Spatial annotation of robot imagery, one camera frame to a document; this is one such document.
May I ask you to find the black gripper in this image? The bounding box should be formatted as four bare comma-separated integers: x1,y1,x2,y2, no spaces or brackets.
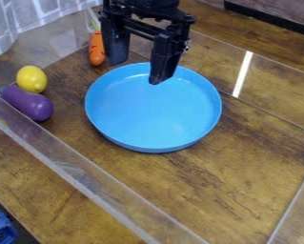
100,0,195,85

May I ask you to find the yellow toy lemon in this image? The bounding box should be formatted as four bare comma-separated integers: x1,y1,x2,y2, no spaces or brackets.
16,66,47,93

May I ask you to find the blue round tray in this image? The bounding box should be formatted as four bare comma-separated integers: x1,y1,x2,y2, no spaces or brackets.
84,63,221,153

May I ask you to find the orange toy carrot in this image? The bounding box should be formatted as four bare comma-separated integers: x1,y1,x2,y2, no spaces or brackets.
89,30,105,66

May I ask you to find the dark baseboard strip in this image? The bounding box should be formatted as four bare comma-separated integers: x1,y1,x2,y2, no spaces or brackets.
224,0,304,35

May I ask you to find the white grid curtain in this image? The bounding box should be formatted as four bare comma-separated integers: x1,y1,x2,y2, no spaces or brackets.
0,0,101,54

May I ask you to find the purple toy eggplant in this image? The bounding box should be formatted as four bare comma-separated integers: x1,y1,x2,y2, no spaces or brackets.
1,84,53,121

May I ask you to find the blue plastic object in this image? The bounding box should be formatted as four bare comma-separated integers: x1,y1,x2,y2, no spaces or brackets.
0,211,17,244

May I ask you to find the clear acrylic enclosure wall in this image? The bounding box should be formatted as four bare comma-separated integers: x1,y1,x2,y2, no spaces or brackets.
0,1,304,244

